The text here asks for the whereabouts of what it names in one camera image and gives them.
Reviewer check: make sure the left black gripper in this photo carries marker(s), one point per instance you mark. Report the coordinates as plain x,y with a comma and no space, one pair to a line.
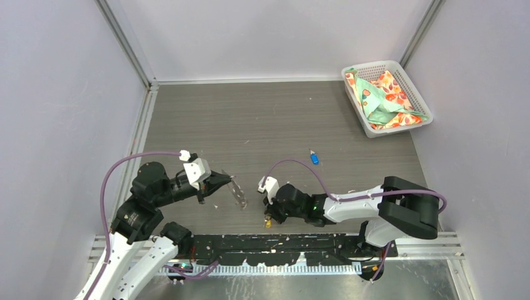
212,184

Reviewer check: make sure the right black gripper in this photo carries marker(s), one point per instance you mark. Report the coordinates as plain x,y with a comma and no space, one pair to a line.
272,210

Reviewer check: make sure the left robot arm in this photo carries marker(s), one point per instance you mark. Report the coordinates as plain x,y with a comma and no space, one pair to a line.
115,275

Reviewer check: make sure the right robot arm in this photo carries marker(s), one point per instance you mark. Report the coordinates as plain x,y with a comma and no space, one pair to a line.
395,209

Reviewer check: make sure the blue key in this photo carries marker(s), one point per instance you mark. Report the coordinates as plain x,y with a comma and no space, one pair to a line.
314,157

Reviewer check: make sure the floral patterned cloth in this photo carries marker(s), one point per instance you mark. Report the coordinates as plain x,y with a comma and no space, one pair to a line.
384,104

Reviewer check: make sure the white plastic basket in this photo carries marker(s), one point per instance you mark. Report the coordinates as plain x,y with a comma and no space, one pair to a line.
371,71

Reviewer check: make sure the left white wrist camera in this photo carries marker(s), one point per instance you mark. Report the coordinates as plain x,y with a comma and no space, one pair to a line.
197,172

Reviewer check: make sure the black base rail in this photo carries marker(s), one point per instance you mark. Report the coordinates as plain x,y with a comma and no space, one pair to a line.
279,249

